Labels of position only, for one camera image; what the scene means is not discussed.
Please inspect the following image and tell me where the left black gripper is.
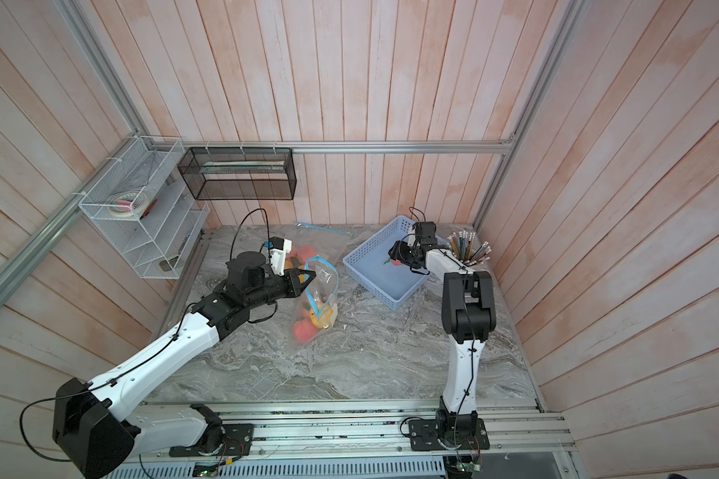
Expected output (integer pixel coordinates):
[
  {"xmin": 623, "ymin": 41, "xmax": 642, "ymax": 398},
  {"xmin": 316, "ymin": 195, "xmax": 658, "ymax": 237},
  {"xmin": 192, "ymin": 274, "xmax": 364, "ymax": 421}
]
[{"xmin": 246, "ymin": 267, "xmax": 318, "ymax": 309}]

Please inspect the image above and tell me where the pink toy peach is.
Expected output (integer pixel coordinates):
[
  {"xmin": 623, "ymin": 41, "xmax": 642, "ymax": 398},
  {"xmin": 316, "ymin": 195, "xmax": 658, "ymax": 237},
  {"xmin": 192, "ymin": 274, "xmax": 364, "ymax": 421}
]
[{"xmin": 286, "ymin": 245, "xmax": 318, "ymax": 269}]

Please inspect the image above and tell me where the yellow fruit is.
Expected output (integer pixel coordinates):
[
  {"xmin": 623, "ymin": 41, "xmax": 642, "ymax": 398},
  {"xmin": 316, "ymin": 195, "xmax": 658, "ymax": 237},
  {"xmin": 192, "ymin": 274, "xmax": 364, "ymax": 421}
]
[{"xmin": 310, "ymin": 303, "xmax": 338, "ymax": 329}]

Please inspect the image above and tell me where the pink peach basket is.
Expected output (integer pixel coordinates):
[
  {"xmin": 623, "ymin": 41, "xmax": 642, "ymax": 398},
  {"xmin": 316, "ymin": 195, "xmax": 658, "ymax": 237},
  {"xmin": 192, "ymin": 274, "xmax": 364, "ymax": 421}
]
[{"xmin": 293, "ymin": 319, "xmax": 320, "ymax": 343}]

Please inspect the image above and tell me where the clear zip-top bag blue zipper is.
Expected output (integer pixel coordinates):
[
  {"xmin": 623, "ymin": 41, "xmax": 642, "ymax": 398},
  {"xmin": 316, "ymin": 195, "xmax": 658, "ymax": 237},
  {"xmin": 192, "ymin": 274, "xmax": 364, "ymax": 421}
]
[{"xmin": 280, "ymin": 224, "xmax": 354, "ymax": 265}]

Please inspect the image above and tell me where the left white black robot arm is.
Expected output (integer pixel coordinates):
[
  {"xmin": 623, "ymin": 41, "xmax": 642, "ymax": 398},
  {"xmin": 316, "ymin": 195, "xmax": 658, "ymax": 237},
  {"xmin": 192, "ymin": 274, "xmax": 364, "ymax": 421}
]
[{"xmin": 52, "ymin": 251, "xmax": 317, "ymax": 478}]

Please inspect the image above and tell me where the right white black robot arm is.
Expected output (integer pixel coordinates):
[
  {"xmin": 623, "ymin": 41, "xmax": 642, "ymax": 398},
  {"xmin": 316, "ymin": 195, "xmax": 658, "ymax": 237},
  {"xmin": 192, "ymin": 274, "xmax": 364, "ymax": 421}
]
[{"xmin": 389, "ymin": 222, "xmax": 497, "ymax": 439}]

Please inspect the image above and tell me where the lavender plastic basket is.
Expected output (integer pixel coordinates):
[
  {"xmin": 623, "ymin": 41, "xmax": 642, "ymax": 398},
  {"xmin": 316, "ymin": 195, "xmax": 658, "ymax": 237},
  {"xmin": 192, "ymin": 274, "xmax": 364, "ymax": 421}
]
[{"xmin": 343, "ymin": 216, "xmax": 433, "ymax": 311}]

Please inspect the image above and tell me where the bundle of pens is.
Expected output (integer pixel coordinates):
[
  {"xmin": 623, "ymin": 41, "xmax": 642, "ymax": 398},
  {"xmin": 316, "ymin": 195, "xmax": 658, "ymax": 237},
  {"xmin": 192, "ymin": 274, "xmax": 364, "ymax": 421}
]
[{"xmin": 447, "ymin": 231, "xmax": 491, "ymax": 259}]

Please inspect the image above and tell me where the tape roll on shelf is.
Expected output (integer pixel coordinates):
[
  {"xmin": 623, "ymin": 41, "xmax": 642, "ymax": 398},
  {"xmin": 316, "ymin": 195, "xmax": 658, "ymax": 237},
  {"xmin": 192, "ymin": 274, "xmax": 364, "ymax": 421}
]
[{"xmin": 106, "ymin": 191, "xmax": 149, "ymax": 219}]

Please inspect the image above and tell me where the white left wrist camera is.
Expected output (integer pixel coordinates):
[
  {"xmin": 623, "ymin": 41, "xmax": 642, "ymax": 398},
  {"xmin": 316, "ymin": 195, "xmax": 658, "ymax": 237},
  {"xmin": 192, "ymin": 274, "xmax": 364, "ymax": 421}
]
[{"xmin": 268, "ymin": 237, "xmax": 292, "ymax": 275}]

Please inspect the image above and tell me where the black mesh wall basket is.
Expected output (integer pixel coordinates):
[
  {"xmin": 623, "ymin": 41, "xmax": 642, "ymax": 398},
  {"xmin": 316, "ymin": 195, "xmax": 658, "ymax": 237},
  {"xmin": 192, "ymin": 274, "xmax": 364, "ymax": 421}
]
[{"xmin": 178, "ymin": 146, "xmax": 298, "ymax": 201}]

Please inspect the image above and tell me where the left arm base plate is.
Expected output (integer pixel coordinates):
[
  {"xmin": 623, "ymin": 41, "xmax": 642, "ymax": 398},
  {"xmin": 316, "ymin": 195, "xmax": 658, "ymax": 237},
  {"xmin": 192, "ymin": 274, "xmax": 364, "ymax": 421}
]
[{"xmin": 169, "ymin": 423, "xmax": 254, "ymax": 458}]

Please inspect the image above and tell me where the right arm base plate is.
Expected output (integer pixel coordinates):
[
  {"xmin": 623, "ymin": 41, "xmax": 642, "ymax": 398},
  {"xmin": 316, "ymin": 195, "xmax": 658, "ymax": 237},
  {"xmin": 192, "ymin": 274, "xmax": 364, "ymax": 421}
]
[{"xmin": 401, "ymin": 416, "xmax": 491, "ymax": 452}]

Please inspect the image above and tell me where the white wire shelf rack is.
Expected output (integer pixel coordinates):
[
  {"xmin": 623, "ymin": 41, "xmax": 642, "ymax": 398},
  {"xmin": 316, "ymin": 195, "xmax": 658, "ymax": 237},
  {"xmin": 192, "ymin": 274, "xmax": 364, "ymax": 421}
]
[{"xmin": 79, "ymin": 136, "xmax": 210, "ymax": 279}]

